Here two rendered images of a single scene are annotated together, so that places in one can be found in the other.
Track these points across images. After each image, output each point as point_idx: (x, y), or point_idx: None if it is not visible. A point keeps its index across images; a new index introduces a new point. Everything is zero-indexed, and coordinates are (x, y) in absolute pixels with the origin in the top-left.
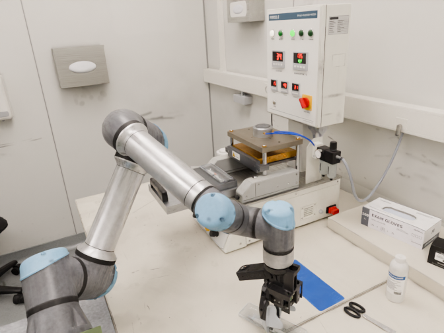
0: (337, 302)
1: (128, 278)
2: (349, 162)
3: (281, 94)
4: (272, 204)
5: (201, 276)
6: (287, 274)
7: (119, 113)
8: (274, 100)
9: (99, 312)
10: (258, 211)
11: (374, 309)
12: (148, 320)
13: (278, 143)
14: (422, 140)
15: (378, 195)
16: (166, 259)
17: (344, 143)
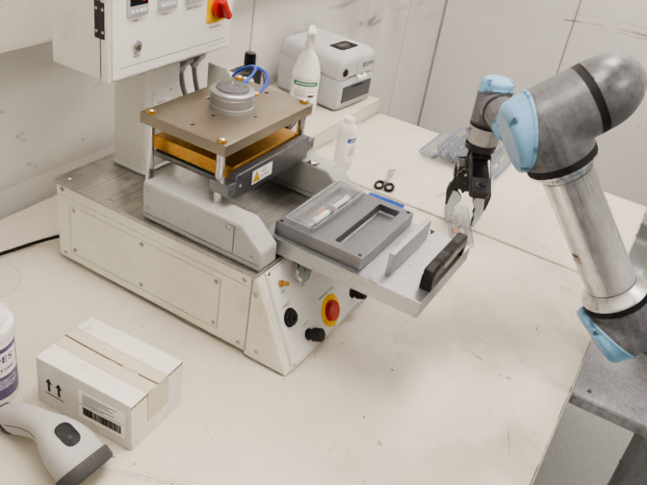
0: (380, 195)
1: (523, 376)
2: (49, 132)
3: (158, 16)
4: (501, 81)
5: (440, 299)
6: None
7: (627, 54)
8: (136, 39)
9: (597, 371)
10: (507, 95)
11: (370, 177)
12: (550, 319)
13: (276, 92)
14: None
15: (109, 148)
16: (444, 351)
17: (31, 102)
